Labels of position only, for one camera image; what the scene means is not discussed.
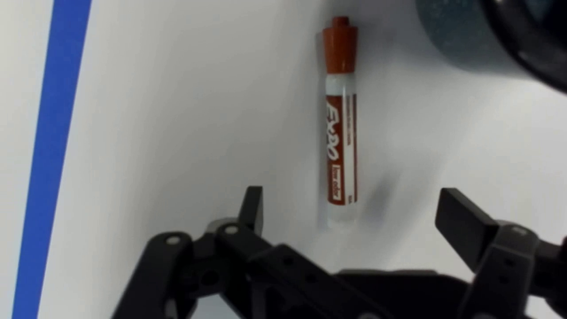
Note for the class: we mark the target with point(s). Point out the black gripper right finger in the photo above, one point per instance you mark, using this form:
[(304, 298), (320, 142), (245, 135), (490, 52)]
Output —
[(509, 261)]

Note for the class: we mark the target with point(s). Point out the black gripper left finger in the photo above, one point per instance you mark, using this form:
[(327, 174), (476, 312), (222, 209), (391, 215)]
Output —
[(233, 261)]

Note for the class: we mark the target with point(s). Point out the red Expo dry-erase marker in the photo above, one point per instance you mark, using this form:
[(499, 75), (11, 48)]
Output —
[(341, 124)]

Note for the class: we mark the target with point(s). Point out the dark blue ceramic mug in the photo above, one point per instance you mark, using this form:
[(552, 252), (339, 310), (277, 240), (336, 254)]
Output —
[(506, 38)]

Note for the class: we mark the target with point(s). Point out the blue tape line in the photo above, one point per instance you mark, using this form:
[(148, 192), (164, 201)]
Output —
[(63, 66)]

